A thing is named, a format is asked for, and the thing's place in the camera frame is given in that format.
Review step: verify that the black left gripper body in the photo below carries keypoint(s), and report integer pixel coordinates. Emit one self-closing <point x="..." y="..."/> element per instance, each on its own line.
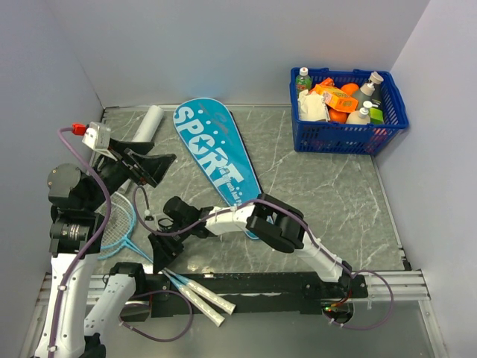
<point x="115" y="171"/>

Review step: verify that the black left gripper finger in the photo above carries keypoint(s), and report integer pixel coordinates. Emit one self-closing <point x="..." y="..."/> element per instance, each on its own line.
<point x="121" y="147"/>
<point x="144" y="168"/>

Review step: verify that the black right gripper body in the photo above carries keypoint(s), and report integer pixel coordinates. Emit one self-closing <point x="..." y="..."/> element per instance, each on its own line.
<point x="181" y="225"/>

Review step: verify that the white shuttlecock tube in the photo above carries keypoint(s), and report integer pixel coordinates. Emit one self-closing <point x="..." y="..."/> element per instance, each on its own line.
<point x="149" y="124"/>

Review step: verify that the blue badminton racket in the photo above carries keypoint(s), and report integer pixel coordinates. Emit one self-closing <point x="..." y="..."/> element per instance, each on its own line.
<point x="119" y="201"/>
<point x="116" y="236"/>

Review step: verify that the blue sport racket bag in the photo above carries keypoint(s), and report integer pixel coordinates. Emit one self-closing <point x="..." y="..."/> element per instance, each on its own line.
<point x="208" y="130"/>

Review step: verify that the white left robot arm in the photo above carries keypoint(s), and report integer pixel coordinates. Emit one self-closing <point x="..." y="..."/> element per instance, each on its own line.
<point x="80" y="210"/>

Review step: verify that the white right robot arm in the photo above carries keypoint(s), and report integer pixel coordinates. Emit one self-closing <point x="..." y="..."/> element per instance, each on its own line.
<point x="278" y="225"/>

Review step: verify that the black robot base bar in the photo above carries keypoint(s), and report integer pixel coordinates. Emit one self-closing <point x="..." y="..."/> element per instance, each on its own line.
<point x="271" y="292"/>

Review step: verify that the blue plastic shopping basket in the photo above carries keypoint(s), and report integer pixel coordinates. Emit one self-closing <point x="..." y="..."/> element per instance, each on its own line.
<point x="328" y="137"/>

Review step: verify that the cream paper bag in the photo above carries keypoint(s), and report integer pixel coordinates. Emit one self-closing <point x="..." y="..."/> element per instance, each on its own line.
<point x="312" y="107"/>

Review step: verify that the green drink bottle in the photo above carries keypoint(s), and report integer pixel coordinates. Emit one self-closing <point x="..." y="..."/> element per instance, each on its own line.
<point x="303" y="81"/>

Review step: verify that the orange fruit front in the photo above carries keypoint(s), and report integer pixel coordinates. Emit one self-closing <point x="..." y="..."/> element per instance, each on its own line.
<point x="337" y="116"/>

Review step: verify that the orange fruit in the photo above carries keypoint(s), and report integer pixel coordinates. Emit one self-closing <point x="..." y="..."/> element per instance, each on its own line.
<point x="337" y="116"/>
<point x="350" y="88"/>

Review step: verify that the orange snack box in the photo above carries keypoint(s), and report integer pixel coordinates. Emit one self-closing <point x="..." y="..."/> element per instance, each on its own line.
<point x="336" y="98"/>

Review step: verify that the small orange packet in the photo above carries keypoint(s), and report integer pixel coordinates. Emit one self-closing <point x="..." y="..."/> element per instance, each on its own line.
<point x="328" y="82"/>

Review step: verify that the cream pump lotion bottle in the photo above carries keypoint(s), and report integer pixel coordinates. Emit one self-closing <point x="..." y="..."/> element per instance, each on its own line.
<point x="361" y="116"/>

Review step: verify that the orange fruit back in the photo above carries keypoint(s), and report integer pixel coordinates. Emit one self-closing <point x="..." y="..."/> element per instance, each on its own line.
<point x="350" y="88"/>

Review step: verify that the green carton box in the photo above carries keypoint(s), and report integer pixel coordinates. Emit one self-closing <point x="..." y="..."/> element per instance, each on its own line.
<point x="376" y="116"/>

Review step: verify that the grey pump bottle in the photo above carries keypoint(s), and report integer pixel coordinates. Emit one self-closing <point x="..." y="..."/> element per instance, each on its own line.
<point x="365" y="92"/>

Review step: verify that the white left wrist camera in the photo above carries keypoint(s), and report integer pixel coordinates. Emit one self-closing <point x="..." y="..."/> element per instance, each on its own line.
<point x="95" y="135"/>

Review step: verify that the aluminium frame rail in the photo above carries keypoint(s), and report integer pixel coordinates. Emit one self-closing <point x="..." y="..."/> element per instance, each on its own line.
<point x="405" y="286"/>

